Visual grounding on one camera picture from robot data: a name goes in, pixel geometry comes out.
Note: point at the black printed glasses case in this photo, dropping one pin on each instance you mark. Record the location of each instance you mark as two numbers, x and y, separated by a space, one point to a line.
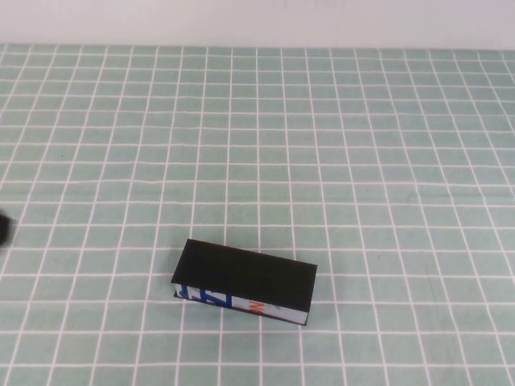
241 269

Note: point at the green white checked tablecloth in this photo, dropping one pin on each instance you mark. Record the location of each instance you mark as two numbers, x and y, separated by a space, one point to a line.
120 120

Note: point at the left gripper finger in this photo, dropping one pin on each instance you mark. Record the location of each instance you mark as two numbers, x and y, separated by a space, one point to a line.
5 230

